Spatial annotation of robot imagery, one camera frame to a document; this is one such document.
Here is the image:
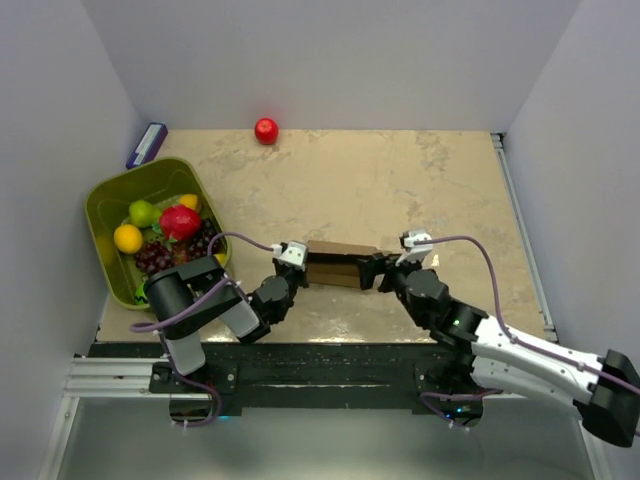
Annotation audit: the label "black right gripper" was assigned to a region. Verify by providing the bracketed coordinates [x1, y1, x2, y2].
[355, 250, 427, 328]

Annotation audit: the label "brown cardboard paper box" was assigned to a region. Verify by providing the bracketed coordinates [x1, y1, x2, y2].
[306, 240, 390, 290]

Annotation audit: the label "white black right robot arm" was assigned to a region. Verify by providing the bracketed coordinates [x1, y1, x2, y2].
[356, 254, 639, 448]

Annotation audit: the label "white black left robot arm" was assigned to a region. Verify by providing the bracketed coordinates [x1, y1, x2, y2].
[143, 253, 308, 392]

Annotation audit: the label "purple white small box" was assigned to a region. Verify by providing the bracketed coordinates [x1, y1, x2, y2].
[125, 122, 168, 170]

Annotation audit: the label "yellow mango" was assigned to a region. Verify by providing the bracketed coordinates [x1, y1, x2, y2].
[214, 252, 227, 266]

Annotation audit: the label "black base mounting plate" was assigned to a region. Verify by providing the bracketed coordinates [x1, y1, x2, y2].
[89, 343, 499, 427]

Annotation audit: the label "red dragon fruit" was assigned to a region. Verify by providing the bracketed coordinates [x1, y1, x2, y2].
[158, 204, 201, 242]

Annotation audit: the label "small orange fruit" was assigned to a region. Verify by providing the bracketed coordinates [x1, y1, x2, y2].
[178, 194, 201, 212]

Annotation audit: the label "dark purple grapes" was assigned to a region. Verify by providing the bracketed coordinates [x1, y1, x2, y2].
[133, 218, 219, 277]

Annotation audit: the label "red apple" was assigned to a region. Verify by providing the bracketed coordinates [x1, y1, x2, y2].
[254, 117, 280, 145]

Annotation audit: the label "olive green plastic bin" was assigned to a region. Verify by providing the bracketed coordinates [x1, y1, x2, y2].
[85, 157, 222, 311]

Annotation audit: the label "green pear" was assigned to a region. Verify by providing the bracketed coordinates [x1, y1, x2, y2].
[129, 200, 162, 229]

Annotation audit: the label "yellow lemon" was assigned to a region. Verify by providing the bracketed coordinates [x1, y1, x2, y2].
[113, 224, 144, 255]

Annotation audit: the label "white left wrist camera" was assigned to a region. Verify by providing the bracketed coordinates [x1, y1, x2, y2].
[271, 241, 308, 271]

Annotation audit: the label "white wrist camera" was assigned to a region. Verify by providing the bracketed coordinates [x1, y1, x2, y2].
[396, 229, 433, 266]
[271, 241, 308, 271]

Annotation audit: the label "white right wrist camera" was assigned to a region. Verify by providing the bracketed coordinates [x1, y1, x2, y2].
[396, 229, 433, 266]

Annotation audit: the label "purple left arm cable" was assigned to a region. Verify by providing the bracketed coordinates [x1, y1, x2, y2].
[129, 231, 281, 431]

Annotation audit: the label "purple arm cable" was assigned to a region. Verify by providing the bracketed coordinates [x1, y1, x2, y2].
[412, 234, 640, 436]
[129, 231, 281, 431]

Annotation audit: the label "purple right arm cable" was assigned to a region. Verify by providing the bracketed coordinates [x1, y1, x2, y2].
[412, 234, 640, 436]

